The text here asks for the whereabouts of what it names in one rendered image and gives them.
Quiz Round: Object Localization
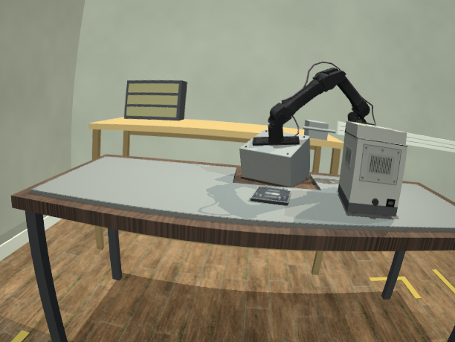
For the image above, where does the grey heat sealer housing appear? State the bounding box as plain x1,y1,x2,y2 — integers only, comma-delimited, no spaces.
338,121,407,216

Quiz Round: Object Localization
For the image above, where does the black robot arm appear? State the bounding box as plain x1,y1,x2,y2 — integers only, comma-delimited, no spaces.
252,68,375,146

